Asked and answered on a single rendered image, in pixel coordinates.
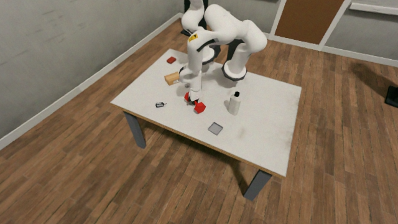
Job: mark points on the small red-brown block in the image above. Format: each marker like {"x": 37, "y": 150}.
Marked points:
{"x": 171, "y": 60}

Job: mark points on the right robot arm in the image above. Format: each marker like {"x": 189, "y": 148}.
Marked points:
{"x": 190, "y": 22}

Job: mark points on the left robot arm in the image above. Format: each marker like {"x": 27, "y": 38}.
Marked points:
{"x": 224, "y": 31}

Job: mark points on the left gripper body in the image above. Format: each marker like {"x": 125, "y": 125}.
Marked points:
{"x": 194, "y": 95}

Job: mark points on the white bottle with black cap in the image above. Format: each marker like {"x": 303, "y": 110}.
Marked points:
{"x": 234, "y": 103}

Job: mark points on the red dumbbell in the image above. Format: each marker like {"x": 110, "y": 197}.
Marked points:
{"x": 200, "y": 107}

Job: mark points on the small brown cardboard box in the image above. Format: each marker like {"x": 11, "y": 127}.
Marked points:
{"x": 172, "y": 78}

